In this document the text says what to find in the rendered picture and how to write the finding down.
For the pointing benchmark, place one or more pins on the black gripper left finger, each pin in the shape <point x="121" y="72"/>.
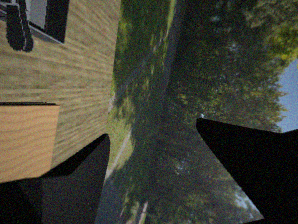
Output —
<point x="67" y="194"/>

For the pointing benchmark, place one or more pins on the light wooden board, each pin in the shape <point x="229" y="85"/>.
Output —
<point x="27" y="135"/>

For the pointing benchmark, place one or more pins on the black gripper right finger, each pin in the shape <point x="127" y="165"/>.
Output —
<point x="263" y="163"/>

